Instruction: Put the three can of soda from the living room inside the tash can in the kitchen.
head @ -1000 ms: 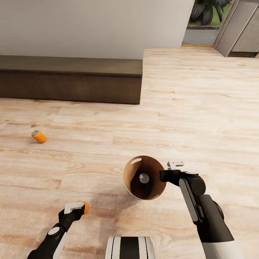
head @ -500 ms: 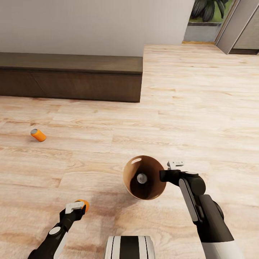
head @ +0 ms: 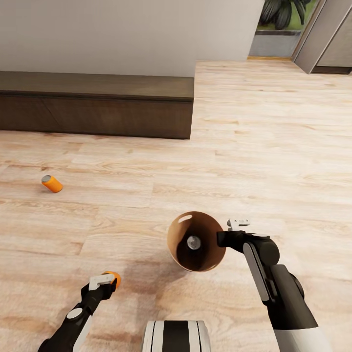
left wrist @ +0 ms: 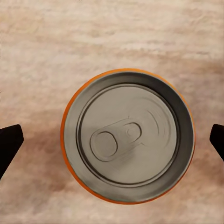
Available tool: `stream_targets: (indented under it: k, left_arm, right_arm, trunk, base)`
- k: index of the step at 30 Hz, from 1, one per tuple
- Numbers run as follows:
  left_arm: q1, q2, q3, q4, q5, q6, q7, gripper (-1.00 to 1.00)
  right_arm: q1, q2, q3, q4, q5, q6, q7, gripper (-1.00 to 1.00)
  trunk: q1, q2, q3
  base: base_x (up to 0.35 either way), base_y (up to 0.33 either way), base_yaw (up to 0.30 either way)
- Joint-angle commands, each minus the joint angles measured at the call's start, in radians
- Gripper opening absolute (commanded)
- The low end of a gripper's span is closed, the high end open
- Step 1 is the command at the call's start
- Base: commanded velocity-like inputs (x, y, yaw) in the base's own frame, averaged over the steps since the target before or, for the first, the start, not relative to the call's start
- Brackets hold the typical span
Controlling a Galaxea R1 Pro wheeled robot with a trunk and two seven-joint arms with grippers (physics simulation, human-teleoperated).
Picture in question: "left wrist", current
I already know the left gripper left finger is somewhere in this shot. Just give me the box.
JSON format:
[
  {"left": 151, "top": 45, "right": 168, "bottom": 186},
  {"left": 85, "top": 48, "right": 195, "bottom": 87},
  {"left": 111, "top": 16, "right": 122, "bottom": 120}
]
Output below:
[{"left": 0, "top": 124, "right": 24, "bottom": 179}]

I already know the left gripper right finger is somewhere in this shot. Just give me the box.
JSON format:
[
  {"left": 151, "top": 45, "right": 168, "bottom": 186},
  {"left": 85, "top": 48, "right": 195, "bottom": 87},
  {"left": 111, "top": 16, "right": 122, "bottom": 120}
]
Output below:
[{"left": 210, "top": 124, "right": 224, "bottom": 160}]

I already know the can of soda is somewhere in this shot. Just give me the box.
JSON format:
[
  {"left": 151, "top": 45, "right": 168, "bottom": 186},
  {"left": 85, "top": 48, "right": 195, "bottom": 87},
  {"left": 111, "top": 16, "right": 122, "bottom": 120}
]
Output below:
[{"left": 60, "top": 69, "right": 196, "bottom": 205}]

